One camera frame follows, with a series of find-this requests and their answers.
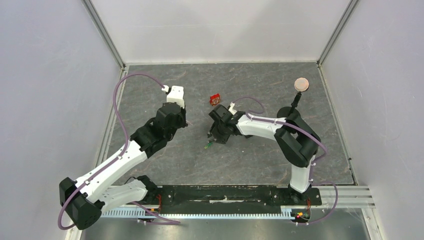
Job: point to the red owl toy block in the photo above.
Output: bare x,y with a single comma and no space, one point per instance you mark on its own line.
215,99

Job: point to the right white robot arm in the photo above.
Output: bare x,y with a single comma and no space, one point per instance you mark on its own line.
295,138

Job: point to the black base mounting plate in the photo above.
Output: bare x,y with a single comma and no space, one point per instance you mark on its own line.
228,199

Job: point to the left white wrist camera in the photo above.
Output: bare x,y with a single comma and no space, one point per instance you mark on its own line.
174,94

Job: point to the black stand with round disc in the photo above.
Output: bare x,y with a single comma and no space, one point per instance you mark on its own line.
301,85

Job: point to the white toothed cable rail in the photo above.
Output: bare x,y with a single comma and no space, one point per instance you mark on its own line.
133,212

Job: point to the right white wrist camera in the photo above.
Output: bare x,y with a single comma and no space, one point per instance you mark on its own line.
231,108

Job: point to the green battery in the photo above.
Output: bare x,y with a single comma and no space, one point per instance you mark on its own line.
208,145

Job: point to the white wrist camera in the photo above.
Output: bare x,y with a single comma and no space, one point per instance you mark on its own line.
231,108
174,94

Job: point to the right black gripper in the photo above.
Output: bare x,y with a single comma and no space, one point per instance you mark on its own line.
215,135

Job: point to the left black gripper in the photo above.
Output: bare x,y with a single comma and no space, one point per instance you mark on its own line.
183,122

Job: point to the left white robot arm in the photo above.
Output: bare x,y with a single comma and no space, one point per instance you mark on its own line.
87,197

